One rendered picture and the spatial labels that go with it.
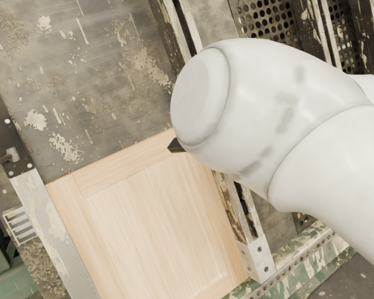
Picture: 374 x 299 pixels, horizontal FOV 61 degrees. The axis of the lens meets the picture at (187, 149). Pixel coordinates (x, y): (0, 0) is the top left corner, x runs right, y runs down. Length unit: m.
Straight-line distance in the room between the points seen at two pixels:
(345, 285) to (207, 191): 1.42
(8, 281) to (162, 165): 0.41
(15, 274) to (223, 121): 0.68
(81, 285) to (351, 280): 1.67
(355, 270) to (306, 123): 2.00
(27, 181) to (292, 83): 0.57
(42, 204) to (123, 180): 0.18
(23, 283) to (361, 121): 0.74
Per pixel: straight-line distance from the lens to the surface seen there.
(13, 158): 0.66
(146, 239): 0.80
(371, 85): 0.35
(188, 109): 0.22
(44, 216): 0.71
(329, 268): 1.93
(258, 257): 0.92
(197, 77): 0.22
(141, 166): 0.75
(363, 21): 1.28
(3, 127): 0.67
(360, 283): 2.17
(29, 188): 0.69
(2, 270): 0.83
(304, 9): 1.07
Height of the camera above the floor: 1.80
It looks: 45 degrees down
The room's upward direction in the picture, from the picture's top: straight up
